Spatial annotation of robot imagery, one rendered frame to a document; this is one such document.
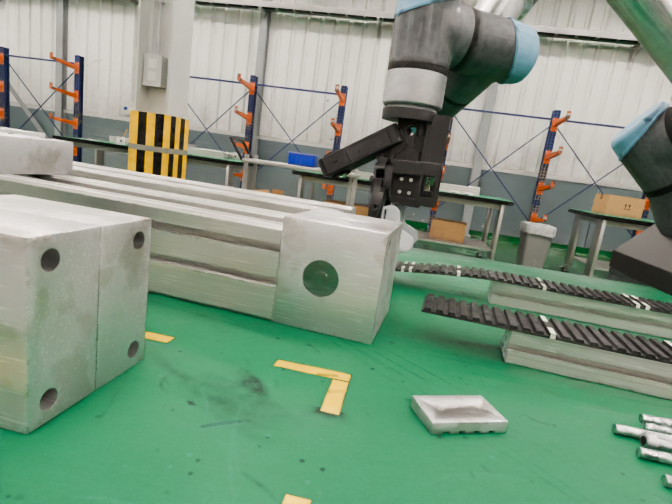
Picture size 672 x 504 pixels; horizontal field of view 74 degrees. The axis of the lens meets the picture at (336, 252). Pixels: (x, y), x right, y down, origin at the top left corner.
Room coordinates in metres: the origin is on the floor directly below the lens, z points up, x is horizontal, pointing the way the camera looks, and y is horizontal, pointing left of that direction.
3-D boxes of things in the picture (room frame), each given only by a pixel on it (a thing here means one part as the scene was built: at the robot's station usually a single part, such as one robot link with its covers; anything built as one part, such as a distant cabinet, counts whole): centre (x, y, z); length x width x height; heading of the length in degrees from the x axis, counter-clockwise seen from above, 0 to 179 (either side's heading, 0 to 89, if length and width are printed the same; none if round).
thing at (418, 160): (0.59, -0.08, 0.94); 0.09 x 0.08 x 0.12; 76
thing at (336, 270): (0.42, -0.01, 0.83); 0.12 x 0.09 x 0.10; 166
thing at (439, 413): (0.25, -0.09, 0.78); 0.05 x 0.03 x 0.01; 105
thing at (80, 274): (0.25, 0.17, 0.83); 0.11 x 0.10 x 0.10; 170
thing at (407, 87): (0.59, -0.07, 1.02); 0.08 x 0.08 x 0.05
